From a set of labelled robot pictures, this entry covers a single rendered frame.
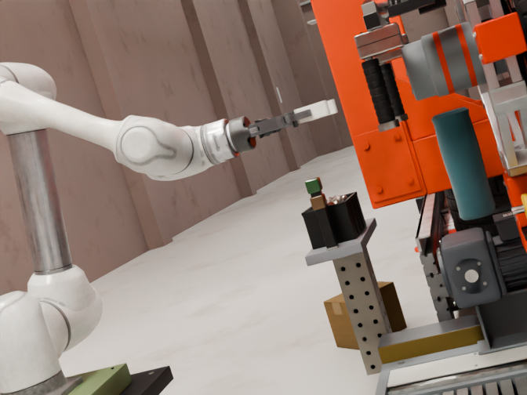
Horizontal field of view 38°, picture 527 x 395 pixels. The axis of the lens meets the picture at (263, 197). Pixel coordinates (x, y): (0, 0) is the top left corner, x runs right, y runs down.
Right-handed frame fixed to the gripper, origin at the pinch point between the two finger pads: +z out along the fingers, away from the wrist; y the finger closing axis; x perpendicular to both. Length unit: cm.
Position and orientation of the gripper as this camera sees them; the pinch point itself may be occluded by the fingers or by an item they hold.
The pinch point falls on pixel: (322, 109)
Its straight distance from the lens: 160.5
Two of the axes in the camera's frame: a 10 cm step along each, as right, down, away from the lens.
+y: -2.3, 1.4, -9.6
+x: -2.9, -9.5, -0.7
